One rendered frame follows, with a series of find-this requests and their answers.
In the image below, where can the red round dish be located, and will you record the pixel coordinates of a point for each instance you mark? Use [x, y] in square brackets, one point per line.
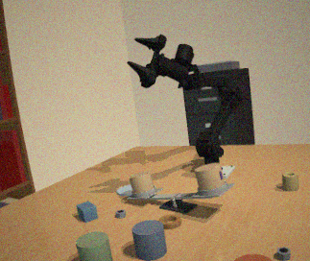
[253, 257]

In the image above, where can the pale grey round disc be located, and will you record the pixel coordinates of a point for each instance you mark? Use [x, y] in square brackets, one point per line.
[124, 190]

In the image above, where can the small blue block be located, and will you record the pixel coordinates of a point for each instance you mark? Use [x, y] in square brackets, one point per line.
[87, 211]

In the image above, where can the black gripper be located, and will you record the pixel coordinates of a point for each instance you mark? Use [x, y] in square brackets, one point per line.
[159, 64]

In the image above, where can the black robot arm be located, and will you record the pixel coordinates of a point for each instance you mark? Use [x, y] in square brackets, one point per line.
[207, 144]

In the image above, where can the brown ring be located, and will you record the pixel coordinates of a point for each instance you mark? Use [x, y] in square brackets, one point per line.
[168, 218]

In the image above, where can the tan cup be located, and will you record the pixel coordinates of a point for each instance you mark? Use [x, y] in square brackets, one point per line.
[210, 176]
[141, 182]

